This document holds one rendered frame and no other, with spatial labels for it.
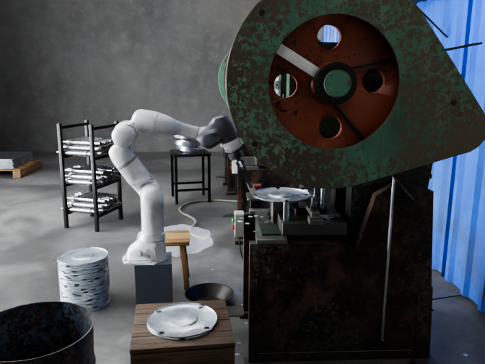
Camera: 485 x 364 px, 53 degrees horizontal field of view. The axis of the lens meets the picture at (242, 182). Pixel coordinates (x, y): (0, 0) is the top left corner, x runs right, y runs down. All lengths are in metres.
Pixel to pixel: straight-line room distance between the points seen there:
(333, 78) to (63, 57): 7.80
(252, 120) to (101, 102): 7.42
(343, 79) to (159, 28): 7.33
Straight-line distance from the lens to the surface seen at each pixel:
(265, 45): 1.85
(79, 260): 3.01
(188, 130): 2.38
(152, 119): 2.27
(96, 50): 9.17
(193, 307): 2.20
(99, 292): 3.04
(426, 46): 2.00
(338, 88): 1.83
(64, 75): 9.31
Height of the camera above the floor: 1.35
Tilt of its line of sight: 12 degrees down
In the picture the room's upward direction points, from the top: straight up
